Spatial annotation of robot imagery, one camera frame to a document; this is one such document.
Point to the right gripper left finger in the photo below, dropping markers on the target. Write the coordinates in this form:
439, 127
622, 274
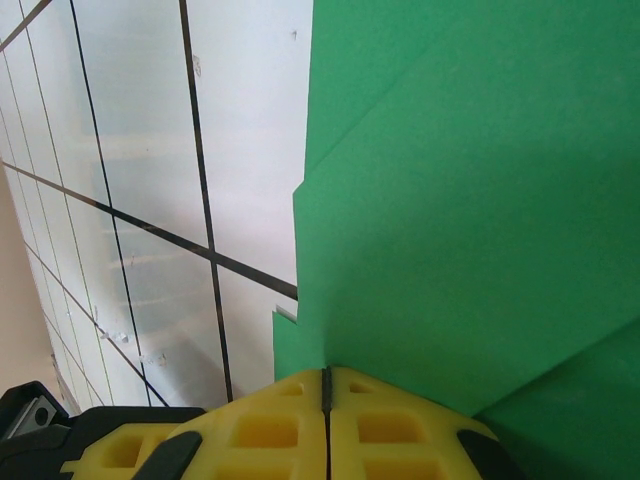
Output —
265, 450

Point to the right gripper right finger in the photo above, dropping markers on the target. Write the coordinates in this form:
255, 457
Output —
400, 450

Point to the green square paper sheet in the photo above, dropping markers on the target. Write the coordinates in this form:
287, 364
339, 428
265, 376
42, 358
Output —
475, 200

